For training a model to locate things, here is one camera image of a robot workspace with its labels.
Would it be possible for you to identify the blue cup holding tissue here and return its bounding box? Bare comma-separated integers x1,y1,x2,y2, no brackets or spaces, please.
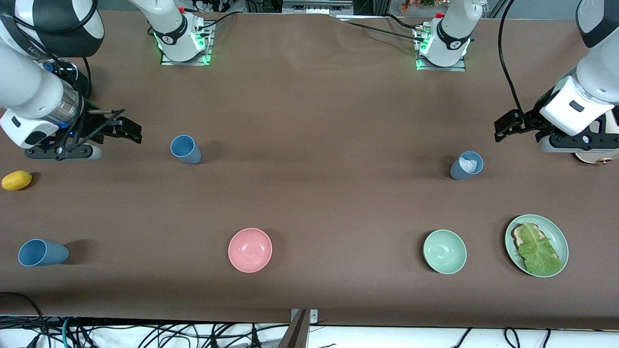
450,151,484,181

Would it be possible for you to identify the yellow lemon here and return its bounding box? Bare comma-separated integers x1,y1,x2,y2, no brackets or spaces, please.
1,170,33,191

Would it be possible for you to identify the beige copper-rimmed vessel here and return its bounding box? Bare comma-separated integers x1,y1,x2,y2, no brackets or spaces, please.
573,147,619,166

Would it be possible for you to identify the toast slice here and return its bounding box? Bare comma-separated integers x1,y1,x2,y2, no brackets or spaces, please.
513,223,561,261

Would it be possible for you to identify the light green plate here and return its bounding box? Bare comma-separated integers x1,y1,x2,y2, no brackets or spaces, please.
504,214,569,278

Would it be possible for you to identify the green lettuce leaf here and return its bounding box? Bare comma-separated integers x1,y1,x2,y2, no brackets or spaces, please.
518,222,564,276

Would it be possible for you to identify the light green bowl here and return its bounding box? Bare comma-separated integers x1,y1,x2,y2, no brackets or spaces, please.
423,229,468,275

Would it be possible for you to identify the power strip with plugs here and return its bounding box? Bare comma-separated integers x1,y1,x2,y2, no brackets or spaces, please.
191,0,242,13

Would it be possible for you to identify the pink bowl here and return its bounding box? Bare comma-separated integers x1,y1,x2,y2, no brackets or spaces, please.
228,228,273,274

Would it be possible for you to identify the table cover sheet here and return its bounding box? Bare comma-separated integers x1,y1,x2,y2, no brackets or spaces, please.
0,10,619,330

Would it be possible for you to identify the grey metal box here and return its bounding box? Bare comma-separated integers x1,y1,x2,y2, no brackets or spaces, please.
282,0,354,15

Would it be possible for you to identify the white cloth under table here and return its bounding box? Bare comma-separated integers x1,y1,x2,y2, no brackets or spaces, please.
0,323,619,348

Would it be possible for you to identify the black right arm hanging cable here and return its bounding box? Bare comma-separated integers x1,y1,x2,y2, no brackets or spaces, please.
12,0,100,100

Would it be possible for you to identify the steel pot blue handle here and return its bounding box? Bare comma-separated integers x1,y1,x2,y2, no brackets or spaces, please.
44,59,71,83

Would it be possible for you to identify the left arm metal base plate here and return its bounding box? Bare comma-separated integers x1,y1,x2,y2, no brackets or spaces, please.
416,29,467,72

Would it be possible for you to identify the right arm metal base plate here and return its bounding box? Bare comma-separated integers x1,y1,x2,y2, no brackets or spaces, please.
161,19,213,66

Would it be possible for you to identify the black right arm base cable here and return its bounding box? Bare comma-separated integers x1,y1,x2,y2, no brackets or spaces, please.
196,11,237,29

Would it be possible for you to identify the black arm base cable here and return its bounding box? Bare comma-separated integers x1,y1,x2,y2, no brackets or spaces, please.
344,20,426,42
384,14,420,29
196,11,237,29

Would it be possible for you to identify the black left arm base cable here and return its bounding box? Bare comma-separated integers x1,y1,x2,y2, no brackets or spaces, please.
384,14,420,29
344,20,426,42

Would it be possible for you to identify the thick black floor cable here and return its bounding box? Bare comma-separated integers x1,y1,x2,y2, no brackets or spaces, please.
0,291,46,334

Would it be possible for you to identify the small metal table bracket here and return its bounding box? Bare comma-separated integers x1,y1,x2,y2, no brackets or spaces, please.
290,308,319,323

